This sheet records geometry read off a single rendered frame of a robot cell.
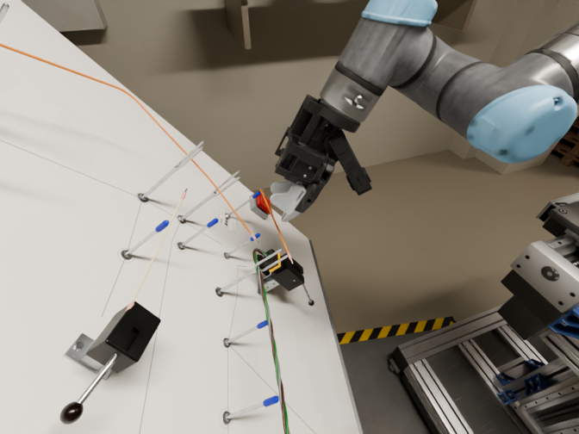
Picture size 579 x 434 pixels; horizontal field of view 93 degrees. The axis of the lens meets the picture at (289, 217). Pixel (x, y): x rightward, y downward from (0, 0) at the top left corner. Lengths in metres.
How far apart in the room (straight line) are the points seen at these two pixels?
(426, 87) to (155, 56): 1.79
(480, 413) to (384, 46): 1.49
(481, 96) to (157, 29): 1.84
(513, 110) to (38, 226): 0.49
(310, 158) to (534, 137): 0.25
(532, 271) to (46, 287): 0.89
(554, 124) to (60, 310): 0.51
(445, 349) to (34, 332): 1.55
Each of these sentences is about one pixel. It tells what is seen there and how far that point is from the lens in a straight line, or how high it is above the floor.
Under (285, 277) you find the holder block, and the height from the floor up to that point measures 1.15.
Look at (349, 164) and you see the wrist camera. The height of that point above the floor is 1.37.
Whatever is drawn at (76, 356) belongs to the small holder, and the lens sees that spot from 0.35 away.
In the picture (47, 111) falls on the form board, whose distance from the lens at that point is 0.52.
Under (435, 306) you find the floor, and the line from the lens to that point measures 2.03.
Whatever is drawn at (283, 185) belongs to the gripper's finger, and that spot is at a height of 1.31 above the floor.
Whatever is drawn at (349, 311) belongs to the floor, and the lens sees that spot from 1.83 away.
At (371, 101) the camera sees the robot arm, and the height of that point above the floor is 1.46.
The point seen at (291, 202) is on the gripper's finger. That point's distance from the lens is 0.46.
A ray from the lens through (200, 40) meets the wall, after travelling 2.04.
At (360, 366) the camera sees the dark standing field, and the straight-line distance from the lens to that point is 1.72.
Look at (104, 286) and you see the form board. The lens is 0.39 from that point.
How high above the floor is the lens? 1.60
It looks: 44 degrees down
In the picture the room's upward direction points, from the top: straight up
